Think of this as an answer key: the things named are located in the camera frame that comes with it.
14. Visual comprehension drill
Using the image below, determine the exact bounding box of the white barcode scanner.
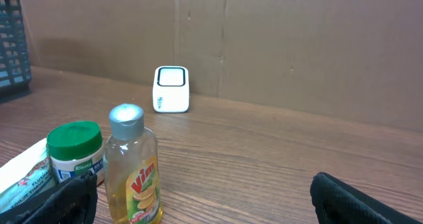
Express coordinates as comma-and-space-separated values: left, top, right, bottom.
152, 66, 190, 113

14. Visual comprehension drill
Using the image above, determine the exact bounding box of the green lid seasoning jar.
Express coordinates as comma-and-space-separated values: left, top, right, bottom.
46, 121, 104, 184

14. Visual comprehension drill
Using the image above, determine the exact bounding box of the grey plastic shopping basket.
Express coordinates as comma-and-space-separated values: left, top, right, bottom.
1, 0, 32, 102

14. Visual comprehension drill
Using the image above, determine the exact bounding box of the teal white tissue packet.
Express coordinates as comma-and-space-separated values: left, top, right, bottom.
1, 139, 56, 213

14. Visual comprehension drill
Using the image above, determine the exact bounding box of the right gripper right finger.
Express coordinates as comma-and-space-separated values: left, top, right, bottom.
310, 172, 422, 224

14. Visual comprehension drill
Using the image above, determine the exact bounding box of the yellow dish soap bottle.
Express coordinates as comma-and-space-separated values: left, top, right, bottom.
103, 104, 163, 224

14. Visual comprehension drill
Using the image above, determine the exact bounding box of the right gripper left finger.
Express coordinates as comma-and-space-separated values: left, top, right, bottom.
1, 171, 98, 224

